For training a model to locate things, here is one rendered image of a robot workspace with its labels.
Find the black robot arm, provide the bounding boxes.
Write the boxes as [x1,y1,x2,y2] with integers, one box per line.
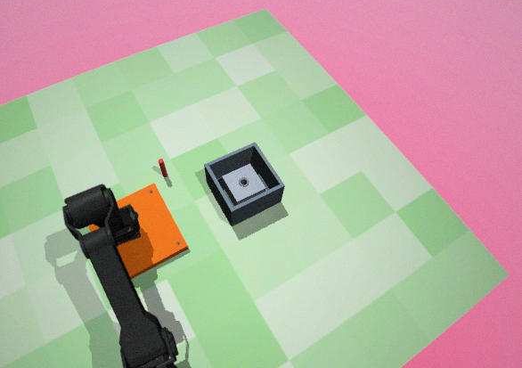
[62,184,179,368]

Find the dark red peg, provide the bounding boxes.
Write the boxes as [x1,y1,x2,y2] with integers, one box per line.
[159,159,168,177]

